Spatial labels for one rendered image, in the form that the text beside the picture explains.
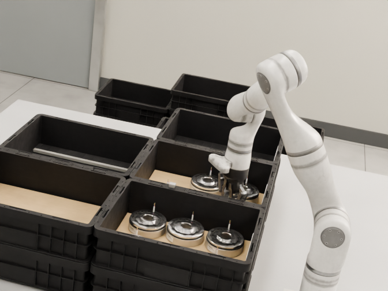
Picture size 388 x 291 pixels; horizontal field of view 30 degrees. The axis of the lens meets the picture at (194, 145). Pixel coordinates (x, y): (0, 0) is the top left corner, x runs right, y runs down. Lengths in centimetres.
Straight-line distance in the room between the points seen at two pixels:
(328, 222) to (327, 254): 9
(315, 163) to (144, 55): 345
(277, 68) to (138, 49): 347
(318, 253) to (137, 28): 343
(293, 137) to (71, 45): 363
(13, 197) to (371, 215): 124
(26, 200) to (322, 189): 84
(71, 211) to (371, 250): 97
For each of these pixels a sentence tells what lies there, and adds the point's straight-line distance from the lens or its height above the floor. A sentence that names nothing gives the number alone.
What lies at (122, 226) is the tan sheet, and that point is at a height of 83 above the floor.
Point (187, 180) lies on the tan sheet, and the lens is 231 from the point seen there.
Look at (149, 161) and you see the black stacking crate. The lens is 224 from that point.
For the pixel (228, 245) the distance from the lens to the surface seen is 195.
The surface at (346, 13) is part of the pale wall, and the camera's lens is 485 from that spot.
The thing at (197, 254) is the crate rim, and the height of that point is 93.
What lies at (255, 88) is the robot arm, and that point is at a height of 128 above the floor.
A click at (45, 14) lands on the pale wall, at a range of 524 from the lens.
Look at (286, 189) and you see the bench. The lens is 265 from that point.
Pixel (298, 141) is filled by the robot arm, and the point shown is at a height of 122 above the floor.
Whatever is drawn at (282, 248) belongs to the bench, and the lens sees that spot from 230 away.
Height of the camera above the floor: 188
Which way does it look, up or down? 24 degrees down
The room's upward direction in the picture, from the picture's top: 9 degrees clockwise
